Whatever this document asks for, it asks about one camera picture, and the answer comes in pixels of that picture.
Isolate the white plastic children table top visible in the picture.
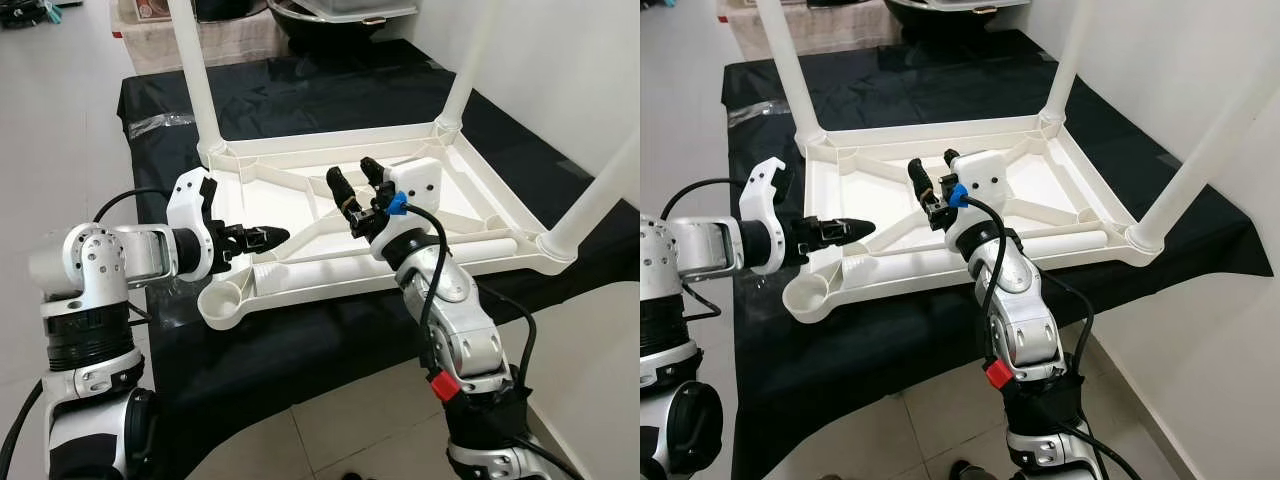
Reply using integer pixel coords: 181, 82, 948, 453
782, 112, 1166, 323
198, 120, 579, 331

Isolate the black tablecloth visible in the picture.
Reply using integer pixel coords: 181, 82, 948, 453
118, 40, 641, 480
722, 30, 1273, 480

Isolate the clear plastic film scrap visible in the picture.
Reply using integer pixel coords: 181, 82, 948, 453
728, 100, 791, 126
125, 112, 196, 136

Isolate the black wok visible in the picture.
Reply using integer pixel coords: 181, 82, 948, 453
265, 0, 401, 46
885, 0, 1021, 36

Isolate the patterned beige cloth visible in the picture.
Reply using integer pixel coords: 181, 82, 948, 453
110, 5, 291, 73
718, 0, 901, 61

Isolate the black plastic bag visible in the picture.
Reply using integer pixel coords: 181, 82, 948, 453
195, 0, 266, 21

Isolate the black round floor object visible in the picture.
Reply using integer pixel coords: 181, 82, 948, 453
0, 0, 51, 29

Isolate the black cable with blue plug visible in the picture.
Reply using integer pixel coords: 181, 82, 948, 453
385, 195, 581, 480
948, 185, 1141, 480

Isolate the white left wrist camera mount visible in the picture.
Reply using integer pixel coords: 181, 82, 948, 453
738, 157, 791, 276
165, 168, 216, 283

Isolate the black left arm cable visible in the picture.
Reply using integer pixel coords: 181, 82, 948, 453
0, 187, 176, 480
660, 178, 746, 321

